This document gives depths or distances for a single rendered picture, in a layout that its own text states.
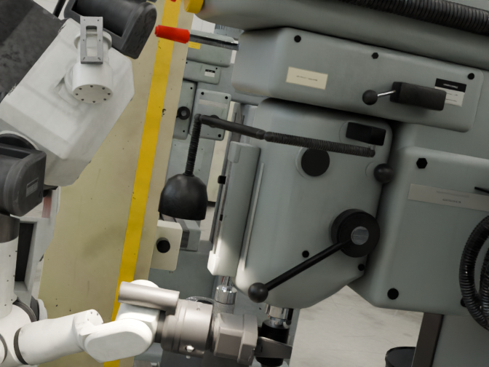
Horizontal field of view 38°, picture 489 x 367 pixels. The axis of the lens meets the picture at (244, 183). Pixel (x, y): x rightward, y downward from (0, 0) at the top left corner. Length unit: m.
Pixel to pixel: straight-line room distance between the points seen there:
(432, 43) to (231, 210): 0.39
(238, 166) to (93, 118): 0.31
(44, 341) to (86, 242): 1.65
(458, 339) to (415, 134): 0.46
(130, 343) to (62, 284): 1.77
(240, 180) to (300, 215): 0.11
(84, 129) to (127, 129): 1.55
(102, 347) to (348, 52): 0.60
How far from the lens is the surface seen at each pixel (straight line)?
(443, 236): 1.14
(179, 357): 1.68
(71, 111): 1.27
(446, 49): 1.09
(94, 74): 1.19
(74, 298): 2.95
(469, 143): 1.15
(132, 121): 2.81
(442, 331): 1.45
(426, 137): 1.11
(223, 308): 1.59
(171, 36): 1.17
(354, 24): 1.02
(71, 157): 1.26
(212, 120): 1.01
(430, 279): 1.15
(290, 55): 1.00
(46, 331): 1.26
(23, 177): 1.18
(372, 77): 1.05
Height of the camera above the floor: 1.63
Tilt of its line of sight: 7 degrees down
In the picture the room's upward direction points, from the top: 11 degrees clockwise
